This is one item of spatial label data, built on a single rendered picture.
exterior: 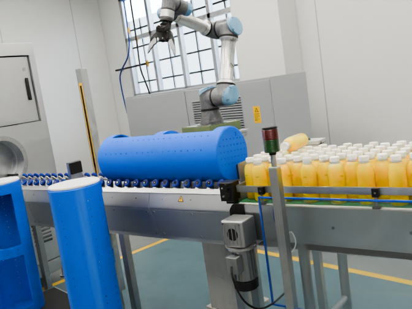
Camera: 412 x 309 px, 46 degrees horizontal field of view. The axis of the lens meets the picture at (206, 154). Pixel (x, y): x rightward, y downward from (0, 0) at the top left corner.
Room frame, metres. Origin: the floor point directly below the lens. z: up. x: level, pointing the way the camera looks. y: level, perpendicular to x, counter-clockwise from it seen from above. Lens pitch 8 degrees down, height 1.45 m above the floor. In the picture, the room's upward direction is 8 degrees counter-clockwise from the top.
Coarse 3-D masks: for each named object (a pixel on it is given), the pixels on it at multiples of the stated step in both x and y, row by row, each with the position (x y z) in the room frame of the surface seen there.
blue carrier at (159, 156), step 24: (120, 144) 2.77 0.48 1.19; (144, 144) 2.65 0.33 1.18; (168, 144) 2.54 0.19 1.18; (192, 144) 2.43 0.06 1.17; (216, 144) 2.34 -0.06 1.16; (240, 144) 2.50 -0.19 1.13; (120, 168) 2.74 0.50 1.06; (144, 168) 2.63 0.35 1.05; (168, 168) 2.52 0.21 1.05; (192, 168) 2.43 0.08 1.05; (216, 168) 2.33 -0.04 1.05
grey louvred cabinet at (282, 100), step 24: (144, 96) 5.33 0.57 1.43; (168, 96) 4.99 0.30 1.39; (192, 96) 4.72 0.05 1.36; (240, 96) 4.24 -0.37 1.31; (264, 96) 4.04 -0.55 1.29; (288, 96) 4.15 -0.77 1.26; (144, 120) 5.36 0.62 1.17; (168, 120) 5.04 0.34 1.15; (192, 120) 4.76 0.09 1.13; (240, 120) 4.27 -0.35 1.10; (264, 120) 4.06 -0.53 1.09; (288, 120) 4.12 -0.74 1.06
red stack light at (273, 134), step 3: (273, 129) 1.85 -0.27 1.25; (276, 129) 1.86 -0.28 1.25; (264, 132) 1.86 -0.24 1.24; (267, 132) 1.85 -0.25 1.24; (270, 132) 1.85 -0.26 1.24; (273, 132) 1.85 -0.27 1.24; (276, 132) 1.86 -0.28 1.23; (264, 135) 1.86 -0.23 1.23; (267, 135) 1.85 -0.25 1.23; (270, 135) 1.85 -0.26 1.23; (273, 135) 1.85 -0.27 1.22; (276, 135) 1.86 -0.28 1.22; (264, 138) 1.87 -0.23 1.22; (267, 138) 1.86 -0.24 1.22; (270, 138) 1.85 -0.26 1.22; (273, 138) 1.85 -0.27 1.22; (276, 138) 1.86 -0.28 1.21
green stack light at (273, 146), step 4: (264, 140) 1.87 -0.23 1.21; (268, 140) 1.86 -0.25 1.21; (272, 140) 1.85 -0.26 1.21; (276, 140) 1.86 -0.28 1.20; (264, 144) 1.87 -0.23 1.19; (268, 144) 1.86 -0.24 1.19; (272, 144) 1.85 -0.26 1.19; (276, 144) 1.86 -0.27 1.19; (264, 148) 1.87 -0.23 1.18; (268, 148) 1.86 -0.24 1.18; (272, 148) 1.85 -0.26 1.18; (276, 148) 1.85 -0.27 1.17; (264, 152) 1.88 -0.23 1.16; (268, 152) 1.86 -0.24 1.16; (272, 152) 1.85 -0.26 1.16
